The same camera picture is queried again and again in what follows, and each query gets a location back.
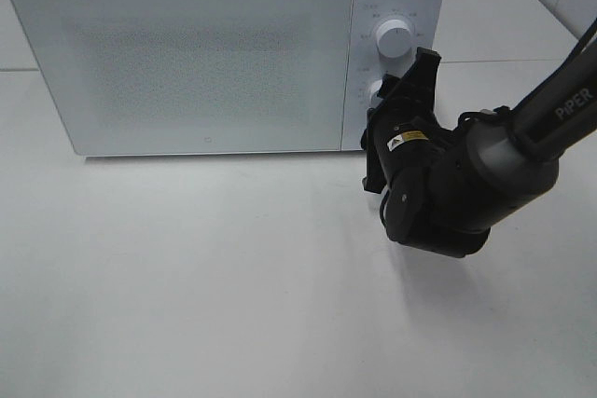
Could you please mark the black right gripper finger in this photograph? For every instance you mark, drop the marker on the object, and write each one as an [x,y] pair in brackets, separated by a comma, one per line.
[374,180]
[419,82]

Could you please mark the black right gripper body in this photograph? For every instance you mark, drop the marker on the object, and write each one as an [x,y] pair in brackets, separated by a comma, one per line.
[408,136]

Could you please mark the white timer knob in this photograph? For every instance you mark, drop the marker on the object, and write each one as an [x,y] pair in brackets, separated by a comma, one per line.
[373,95]

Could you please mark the white microwave door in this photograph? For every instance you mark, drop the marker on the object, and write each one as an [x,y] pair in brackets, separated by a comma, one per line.
[172,77]

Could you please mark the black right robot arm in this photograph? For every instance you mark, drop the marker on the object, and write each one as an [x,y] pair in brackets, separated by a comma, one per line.
[444,189]

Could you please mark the upper white power knob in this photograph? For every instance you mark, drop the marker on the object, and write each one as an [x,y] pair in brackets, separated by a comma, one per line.
[393,38]

